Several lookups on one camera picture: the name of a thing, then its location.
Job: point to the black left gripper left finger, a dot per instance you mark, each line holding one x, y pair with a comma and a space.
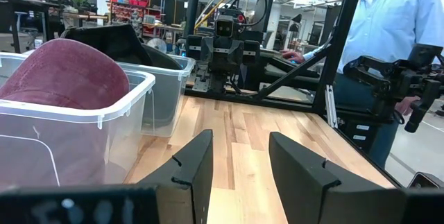
189, 168

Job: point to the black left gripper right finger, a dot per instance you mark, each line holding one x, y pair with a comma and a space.
305, 189

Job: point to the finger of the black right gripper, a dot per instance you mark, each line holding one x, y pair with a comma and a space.
207, 49
237, 52

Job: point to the dark grey-green cap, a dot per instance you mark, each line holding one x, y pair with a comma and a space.
160, 57

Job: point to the black cap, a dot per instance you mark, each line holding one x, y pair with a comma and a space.
107, 42

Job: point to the maroon cap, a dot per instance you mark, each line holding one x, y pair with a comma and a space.
66, 71

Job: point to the white desk fan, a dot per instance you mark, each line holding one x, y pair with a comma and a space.
156, 44

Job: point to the yellow slanted rod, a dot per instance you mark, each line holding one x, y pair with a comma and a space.
222, 0

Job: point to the person's hand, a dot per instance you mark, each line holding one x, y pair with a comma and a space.
406, 105
293, 56

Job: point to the clear plastic bin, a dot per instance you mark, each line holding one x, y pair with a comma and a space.
104, 114
163, 95

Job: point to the black labelled drawer cabinet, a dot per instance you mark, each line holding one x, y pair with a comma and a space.
360, 132

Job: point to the red parts bin shelf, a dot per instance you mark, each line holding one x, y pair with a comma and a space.
133, 7

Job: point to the dark flat device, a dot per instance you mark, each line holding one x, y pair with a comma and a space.
425, 180

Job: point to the person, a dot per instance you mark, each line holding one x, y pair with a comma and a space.
392, 19

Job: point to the dark office desk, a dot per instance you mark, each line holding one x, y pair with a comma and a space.
24, 3

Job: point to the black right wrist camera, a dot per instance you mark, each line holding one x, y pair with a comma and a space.
224, 27

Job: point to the silver frame bracket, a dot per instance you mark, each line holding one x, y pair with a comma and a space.
331, 107

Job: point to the black metal rig frame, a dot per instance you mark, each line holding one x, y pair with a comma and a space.
341, 43

